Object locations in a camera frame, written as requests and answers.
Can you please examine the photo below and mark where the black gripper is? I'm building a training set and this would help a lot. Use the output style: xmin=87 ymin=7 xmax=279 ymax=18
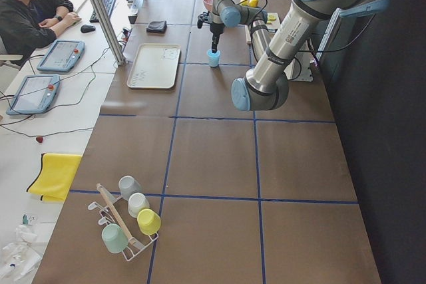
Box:
xmin=210 ymin=23 xmax=224 ymax=53

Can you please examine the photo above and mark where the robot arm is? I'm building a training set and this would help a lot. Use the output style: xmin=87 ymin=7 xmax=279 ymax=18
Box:
xmin=208 ymin=0 xmax=390 ymax=111

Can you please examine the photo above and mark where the light blue plastic cup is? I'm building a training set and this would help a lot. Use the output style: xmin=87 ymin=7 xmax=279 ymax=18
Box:
xmin=206 ymin=49 xmax=221 ymax=68

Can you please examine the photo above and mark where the grey cup on rack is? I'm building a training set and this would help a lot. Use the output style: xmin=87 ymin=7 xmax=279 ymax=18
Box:
xmin=118 ymin=176 xmax=142 ymax=201

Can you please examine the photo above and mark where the white cup on rack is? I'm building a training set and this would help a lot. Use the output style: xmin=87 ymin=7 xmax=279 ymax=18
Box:
xmin=128 ymin=192 xmax=150 ymax=218

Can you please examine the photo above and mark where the yellow cup on rack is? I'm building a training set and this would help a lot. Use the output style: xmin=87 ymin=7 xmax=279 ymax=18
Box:
xmin=137 ymin=208 xmax=161 ymax=235

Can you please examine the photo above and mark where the green cup on rack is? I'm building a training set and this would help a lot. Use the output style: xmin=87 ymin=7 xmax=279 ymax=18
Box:
xmin=101 ymin=223 xmax=128 ymax=253

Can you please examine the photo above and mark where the wooden cutting board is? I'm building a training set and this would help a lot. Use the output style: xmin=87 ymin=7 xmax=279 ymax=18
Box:
xmin=244 ymin=25 xmax=252 ymax=45

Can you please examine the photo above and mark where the pink bowl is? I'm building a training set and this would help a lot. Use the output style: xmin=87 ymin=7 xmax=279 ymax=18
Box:
xmin=202 ymin=0 xmax=213 ymax=12

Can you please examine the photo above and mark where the whole lemon upper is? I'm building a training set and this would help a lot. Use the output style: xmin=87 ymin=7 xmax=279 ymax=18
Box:
xmin=248 ymin=0 xmax=259 ymax=8

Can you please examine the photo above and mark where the folded grey cloth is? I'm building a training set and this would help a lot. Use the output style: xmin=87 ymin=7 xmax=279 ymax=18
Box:
xmin=146 ymin=21 xmax=167 ymax=34

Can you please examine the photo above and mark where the cream bear serving tray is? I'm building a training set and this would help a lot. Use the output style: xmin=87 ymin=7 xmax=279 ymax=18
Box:
xmin=126 ymin=43 xmax=181 ymax=89

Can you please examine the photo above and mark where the black keyboard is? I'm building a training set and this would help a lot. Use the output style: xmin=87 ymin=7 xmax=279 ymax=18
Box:
xmin=89 ymin=0 xmax=116 ymax=23

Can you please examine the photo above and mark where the black computer mouse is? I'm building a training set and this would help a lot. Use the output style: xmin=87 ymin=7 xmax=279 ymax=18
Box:
xmin=80 ymin=25 xmax=96 ymax=34

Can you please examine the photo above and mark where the blue teach pendant upper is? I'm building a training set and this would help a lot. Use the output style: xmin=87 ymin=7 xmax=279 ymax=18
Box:
xmin=37 ymin=39 xmax=85 ymax=72

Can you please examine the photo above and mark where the blue teach pendant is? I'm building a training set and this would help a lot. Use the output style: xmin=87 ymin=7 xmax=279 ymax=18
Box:
xmin=6 ymin=74 xmax=60 ymax=115
xmin=37 ymin=39 xmax=85 ymax=72

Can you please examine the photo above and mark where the seated person in black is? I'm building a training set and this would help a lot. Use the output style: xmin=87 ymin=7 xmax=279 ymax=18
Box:
xmin=1 ymin=0 xmax=81 ymax=66

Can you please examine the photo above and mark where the blue teach pendant lower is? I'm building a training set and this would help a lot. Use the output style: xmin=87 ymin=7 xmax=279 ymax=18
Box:
xmin=6 ymin=74 xmax=60 ymax=115

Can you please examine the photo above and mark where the yellow cloth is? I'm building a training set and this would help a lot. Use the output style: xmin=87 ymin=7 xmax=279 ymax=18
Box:
xmin=27 ymin=153 xmax=82 ymax=202

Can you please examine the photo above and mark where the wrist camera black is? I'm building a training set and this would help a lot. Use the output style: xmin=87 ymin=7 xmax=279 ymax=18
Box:
xmin=197 ymin=12 xmax=210 ymax=29

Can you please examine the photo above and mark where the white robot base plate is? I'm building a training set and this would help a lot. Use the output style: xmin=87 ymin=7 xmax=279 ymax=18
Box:
xmin=284 ymin=49 xmax=313 ymax=82

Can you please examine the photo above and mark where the aluminium frame post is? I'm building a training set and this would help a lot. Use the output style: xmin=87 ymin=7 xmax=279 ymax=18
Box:
xmin=90 ymin=0 xmax=126 ymax=66

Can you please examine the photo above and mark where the wooden rack handle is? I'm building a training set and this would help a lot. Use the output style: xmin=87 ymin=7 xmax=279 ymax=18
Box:
xmin=97 ymin=184 xmax=136 ymax=245

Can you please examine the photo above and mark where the white wire cup rack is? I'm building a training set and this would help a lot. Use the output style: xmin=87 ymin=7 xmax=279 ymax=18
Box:
xmin=87 ymin=197 xmax=159 ymax=262

